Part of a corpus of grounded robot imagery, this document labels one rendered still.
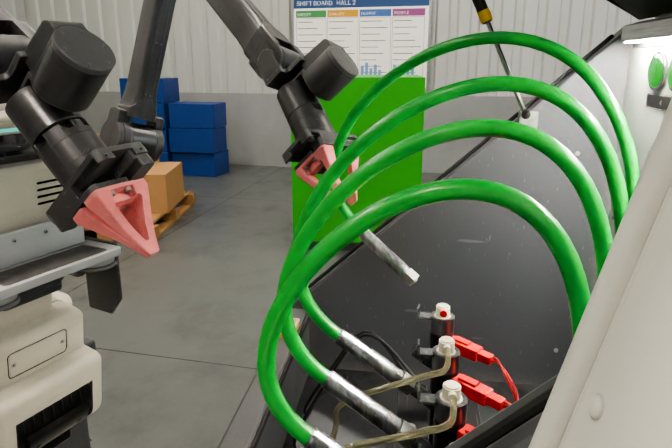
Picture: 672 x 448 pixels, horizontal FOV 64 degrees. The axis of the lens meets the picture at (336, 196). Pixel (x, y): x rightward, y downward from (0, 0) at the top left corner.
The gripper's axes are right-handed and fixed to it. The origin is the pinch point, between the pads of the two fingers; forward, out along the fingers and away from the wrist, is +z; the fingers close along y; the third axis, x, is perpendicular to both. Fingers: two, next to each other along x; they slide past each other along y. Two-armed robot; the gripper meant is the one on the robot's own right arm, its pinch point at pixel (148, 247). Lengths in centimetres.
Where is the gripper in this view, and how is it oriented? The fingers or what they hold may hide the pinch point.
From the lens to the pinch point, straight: 56.4
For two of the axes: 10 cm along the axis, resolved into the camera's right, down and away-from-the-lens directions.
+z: 6.4, 7.7, -0.9
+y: 6.7, -6.1, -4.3
